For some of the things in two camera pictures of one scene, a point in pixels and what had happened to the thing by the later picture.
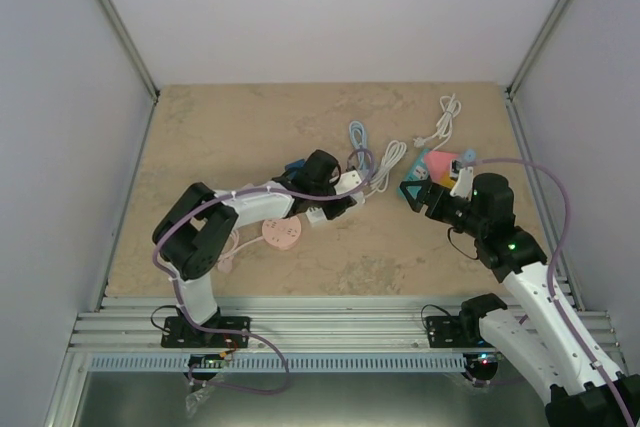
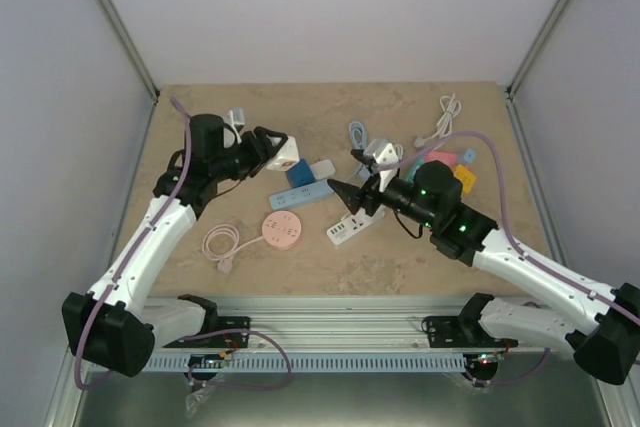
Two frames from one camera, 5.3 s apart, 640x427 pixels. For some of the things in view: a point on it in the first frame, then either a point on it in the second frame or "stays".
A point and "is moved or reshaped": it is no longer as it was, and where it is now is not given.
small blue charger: x=470 y=155 stays
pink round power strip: x=282 y=233 stays
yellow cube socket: x=447 y=181 is moved or reshaped
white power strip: x=316 y=215 -> x=353 y=225
